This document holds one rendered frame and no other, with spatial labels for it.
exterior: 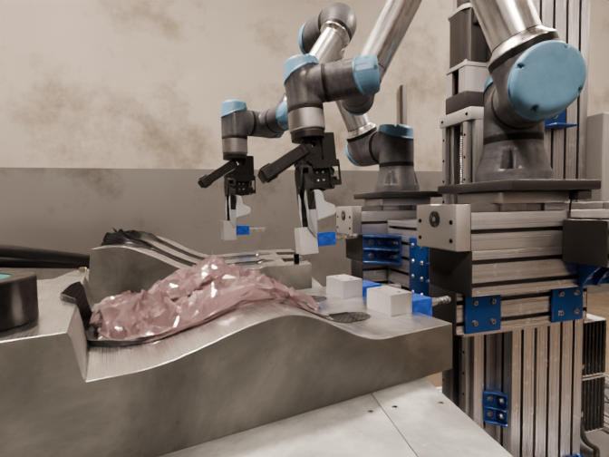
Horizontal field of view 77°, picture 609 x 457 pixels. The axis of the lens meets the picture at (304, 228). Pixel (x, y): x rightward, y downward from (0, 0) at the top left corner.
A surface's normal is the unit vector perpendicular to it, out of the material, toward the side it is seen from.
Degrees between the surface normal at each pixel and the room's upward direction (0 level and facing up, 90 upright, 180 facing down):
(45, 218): 90
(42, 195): 90
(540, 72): 97
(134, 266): 90
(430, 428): 0
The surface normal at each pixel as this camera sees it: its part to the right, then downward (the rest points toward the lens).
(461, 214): 0.28, 0.05
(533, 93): -0.15, 0.17
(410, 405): -0.02, -1.00
